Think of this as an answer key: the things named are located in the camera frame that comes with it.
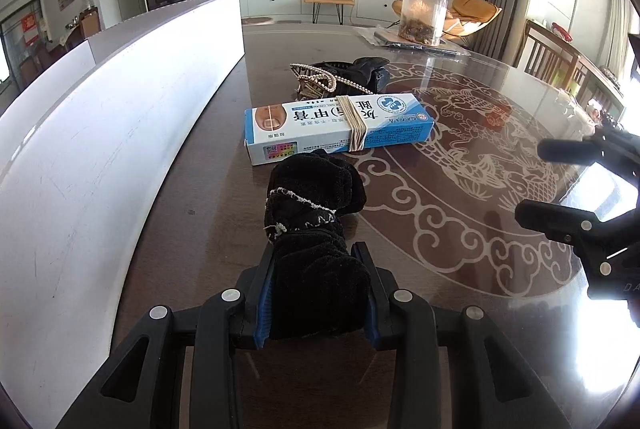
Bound black claw hair clip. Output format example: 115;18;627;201
320;57;392;93

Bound wooden bench black legs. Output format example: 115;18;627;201
303;0;356;26

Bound red window sign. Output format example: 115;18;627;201
21;14;40;46

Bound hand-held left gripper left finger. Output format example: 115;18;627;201
62;243;277;429

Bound pearl hair clip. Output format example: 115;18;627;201
290;63;368;103

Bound white television cabinet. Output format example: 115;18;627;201
239;0;401;23

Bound clear plastic jar black lid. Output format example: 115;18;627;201
398;0;449;47

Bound black velvet drawstring pouch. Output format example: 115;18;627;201
262;149;373;342

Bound large white cardboard box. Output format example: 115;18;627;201
0;0;246;405

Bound blue white ointment box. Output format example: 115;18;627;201
244;93;435;166

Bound yellow lounge chair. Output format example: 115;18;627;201
392;0;502;42

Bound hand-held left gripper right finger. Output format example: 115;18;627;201
350;241;566;429

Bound wooden dining chair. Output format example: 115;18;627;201
570;54;626;120
522;20;591;84

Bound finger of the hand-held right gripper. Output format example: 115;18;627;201
515;198;640;299
537;123;640;182

